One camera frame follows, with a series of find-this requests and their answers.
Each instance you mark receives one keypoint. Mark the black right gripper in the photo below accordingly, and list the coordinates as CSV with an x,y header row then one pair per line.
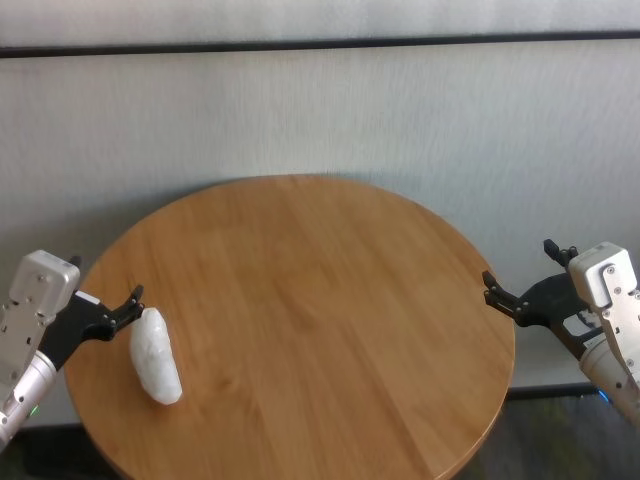
x,y
550,300

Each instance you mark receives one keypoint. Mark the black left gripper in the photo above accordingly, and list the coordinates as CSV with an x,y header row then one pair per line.
x,y
70,325

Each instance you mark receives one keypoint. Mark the white plastic-wrapped sandbag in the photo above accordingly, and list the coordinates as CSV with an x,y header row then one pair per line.
x,y
152,360

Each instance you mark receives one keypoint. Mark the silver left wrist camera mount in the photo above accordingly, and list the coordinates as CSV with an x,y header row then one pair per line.
x,y
40,285

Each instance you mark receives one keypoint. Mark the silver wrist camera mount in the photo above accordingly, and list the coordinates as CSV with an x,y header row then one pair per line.
x,y
607,280
40,285

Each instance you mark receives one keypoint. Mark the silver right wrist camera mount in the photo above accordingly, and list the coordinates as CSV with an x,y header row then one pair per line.
x,y
607,280

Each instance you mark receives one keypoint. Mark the black wall rail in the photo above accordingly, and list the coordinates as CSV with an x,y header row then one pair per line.
x,y
320,42

